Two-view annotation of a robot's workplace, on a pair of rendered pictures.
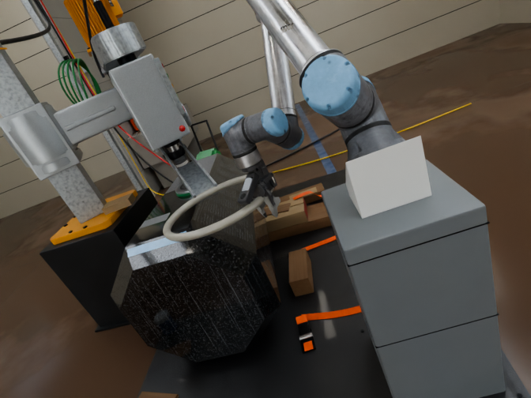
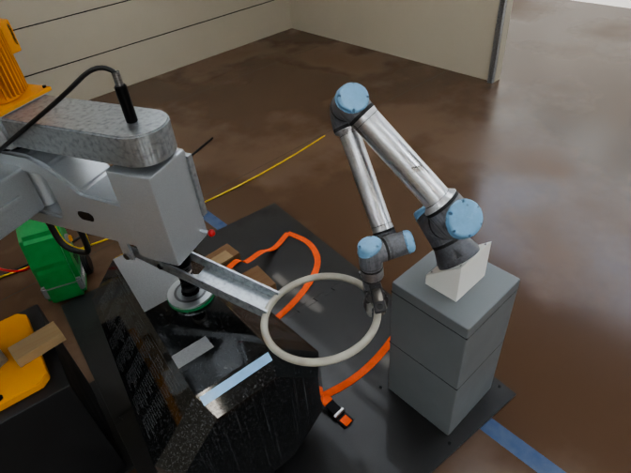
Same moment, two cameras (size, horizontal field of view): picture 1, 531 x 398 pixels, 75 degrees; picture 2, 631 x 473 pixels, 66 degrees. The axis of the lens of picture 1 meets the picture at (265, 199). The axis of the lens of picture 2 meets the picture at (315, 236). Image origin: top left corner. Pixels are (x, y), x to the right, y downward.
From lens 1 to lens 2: 154 cm
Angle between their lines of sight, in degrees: 43
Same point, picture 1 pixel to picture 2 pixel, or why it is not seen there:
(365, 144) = (463, 251)
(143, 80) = (176, 184)
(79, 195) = not seen: outside the picture
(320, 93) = (463, 226)
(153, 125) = (181, 235)
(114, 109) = (22, 201)
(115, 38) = (163, 139)
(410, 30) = (207, 22)
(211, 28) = not seen: outside the picture
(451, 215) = (509, 289)
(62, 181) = not seen: outside the picture
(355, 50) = (144, 38)
